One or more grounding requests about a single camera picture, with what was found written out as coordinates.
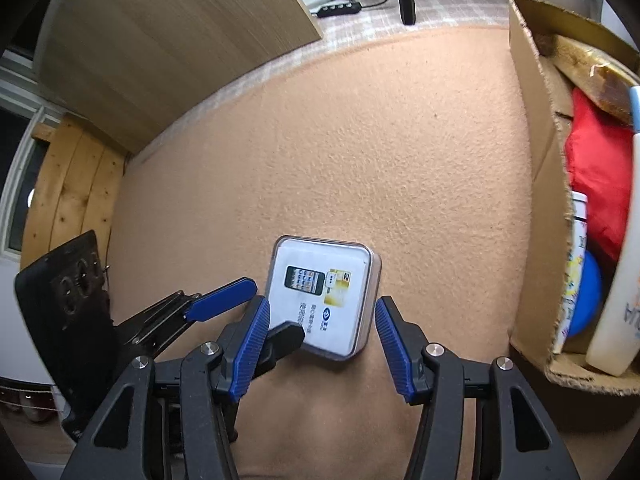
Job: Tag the small white tube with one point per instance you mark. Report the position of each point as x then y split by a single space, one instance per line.
575 270

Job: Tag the cardboard box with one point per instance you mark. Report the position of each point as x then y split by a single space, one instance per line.
535 210

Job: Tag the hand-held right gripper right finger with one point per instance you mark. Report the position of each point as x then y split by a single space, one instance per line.
395 355

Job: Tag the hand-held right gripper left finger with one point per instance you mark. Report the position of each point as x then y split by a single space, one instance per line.
252 345

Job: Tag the red fabric pouch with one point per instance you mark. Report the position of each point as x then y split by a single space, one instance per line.
600 175

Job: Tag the white bottle with blue cap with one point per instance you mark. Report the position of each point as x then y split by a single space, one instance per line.
620 310

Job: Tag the yellow snack packet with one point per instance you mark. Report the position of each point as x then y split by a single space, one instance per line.
585 65

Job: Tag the wooden plank panel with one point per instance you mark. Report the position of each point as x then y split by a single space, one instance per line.
70 195

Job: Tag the clear plastic case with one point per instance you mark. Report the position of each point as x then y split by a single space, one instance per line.
325 285

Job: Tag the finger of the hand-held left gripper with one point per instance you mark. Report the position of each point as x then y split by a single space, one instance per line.
285 337
220 305

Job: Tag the wooden board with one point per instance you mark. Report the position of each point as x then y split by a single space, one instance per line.
175 45

